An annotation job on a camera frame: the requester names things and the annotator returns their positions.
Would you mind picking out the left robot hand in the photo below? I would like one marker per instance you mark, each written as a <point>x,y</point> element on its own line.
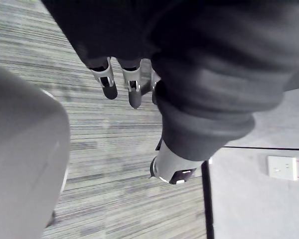
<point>189,74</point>

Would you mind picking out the black baseboard strip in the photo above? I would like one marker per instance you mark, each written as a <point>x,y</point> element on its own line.
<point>207,199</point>

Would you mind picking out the white wall socket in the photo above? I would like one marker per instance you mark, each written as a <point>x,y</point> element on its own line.
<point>282,167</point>

